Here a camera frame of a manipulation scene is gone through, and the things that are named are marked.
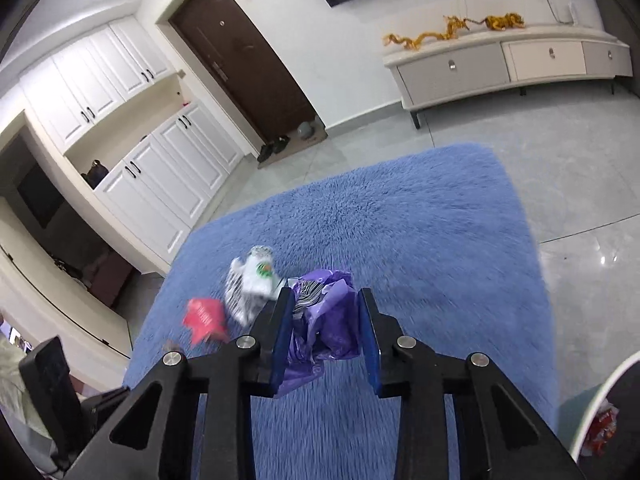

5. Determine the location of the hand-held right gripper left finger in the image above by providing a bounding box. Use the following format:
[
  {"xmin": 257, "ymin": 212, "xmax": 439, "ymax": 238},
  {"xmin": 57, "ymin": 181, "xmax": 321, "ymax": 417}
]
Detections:
[{"xmin": 64, "ymin": 287, "xmax": 297, "ymax": 480}]

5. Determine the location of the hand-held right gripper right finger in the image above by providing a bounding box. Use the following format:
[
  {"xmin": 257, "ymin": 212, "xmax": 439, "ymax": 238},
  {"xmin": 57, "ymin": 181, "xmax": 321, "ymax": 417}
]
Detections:
[{"xmin": 359, "ymin": 287, "xmax": 590, "ymax": 480}]

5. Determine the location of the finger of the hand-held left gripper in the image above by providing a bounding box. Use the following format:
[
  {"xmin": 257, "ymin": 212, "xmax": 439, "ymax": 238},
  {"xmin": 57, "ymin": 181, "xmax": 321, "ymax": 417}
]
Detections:
[{"xmin": 19, "ymin": 336, "xmax": 84, "ymax": 462}]

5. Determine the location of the small purple plastic bag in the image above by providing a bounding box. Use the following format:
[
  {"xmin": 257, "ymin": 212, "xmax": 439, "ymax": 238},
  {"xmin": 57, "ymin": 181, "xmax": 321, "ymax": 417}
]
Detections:
[{"xmin": 280, "ymin": 268, "xmax": 363, "ymax": 396}]

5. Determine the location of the white rimmed trash bin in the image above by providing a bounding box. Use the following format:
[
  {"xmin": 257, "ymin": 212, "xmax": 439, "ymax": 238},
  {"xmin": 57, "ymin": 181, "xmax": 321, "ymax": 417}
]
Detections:
[{"xmin": 552, "ymin": 357, "xmax": 640, "ymax": 471}]

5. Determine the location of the white striped plastic packet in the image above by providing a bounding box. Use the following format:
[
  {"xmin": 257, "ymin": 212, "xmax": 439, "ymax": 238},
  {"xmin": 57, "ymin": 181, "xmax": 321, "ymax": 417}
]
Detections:
[{"xmin": 223, "ymin": 245, "xmax": 281, "ymax": 326}]

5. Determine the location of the small red wrapper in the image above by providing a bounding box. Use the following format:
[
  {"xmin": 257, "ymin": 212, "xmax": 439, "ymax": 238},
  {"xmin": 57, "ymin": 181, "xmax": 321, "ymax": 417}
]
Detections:
[{"xmin": 182, "ymin": 298, "xmax": 231, "ymax": 346}]

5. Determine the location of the brown bench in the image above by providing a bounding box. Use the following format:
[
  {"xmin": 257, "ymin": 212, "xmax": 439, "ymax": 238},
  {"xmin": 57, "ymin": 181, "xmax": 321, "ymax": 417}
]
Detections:
[{"xmin": 50, "ymin": 247, "xmax": 133, "ymax": 308}]

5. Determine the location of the blue plush blanket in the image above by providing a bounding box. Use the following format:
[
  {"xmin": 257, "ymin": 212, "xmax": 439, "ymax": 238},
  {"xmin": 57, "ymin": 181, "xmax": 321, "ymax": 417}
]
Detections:
[{"xmin": 122, "ymin": 143, "xmax": 560, "ymax": 480}]

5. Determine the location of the dark recessed screen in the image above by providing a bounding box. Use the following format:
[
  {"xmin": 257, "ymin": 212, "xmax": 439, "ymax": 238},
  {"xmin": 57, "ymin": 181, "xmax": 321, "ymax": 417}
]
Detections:
[{"xmin": 16, "ymin": 162, "xmax": 66, "ymax": 228}]

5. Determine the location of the white low cupboard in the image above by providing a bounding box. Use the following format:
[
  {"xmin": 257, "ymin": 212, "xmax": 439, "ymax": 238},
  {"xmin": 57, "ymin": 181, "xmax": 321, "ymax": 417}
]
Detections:
[{"xmin": 92, "ymin": 100, "xmax": 246, "ymax": 273}]

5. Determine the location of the dark handbag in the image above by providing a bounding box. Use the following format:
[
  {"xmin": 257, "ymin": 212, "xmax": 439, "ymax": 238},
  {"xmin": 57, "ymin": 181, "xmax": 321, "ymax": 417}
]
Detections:
[{"xmin": 81, "ymin": 159, "xmax": 108, "ymax": 190}]

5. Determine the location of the dark brown door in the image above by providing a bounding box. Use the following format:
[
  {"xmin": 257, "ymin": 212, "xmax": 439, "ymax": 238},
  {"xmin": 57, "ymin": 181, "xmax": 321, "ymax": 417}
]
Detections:
[{"xmin": 169, "ymin": 0, "xmax": 316, "ymax": 146}]

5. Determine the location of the white television cabinet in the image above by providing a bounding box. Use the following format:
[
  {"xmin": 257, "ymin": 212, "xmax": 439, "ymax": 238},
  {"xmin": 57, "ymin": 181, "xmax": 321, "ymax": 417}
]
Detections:
[{"xmin": 382, "ymin": 25, "xmax": 633, "ymax": 130}]

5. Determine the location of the golden dragon ornament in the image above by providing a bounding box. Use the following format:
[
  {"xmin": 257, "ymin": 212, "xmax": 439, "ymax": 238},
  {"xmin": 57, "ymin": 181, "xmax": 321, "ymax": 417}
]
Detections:
[{"xmin": 383, "ymin": 15, "xmax": 483, "ymax": 52}]

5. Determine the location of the golden tiger ornament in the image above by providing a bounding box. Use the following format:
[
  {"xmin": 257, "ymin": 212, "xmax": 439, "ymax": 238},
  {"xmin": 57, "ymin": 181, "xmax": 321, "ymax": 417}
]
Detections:
[{"xmin": 481, "ymin": 12, "xmax": 527, "ymax": 32}]

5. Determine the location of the white wall cupboard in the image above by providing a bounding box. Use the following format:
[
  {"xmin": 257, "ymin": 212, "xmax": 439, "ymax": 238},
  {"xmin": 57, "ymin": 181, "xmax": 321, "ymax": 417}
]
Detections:
[{"xmin": 17, "ymin": 15, "xmax": 173, "ymax": 153}]

